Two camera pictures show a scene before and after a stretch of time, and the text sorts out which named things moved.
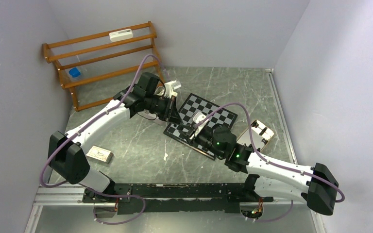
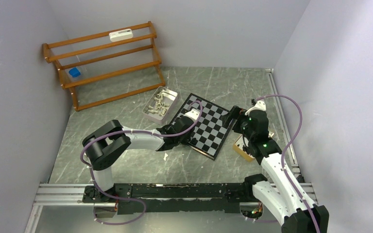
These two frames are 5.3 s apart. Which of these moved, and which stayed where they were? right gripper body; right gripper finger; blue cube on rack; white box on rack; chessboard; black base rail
Moved: right gripper body; right gripper finger
Stayed: white box on rack; black base rail; blue cube on rack; chessboard
